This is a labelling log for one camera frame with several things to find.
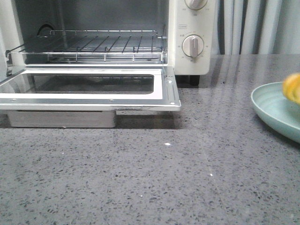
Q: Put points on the golden croissant bread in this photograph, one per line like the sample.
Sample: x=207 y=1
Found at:
x=291 y=88

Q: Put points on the lower oven timer knob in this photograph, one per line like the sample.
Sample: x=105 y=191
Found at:
x=193 y=46

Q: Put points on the grey curtain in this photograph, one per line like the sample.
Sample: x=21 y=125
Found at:
x=256 y=27

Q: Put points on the black right oven foot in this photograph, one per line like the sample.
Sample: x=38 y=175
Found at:
x=194 y=80

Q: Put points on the white Toshiba toaster oven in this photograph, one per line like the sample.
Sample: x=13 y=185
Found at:
x=21 y=20

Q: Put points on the glass oven door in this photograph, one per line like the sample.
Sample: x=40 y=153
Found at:
x=85 y=97

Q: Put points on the light green plate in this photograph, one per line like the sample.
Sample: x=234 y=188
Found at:
x=276 y=110

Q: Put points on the upper oven knob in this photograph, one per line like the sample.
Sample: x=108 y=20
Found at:
x=195 y=4

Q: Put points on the metal wire oven rack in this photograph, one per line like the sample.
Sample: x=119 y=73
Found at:
x=93 y=47

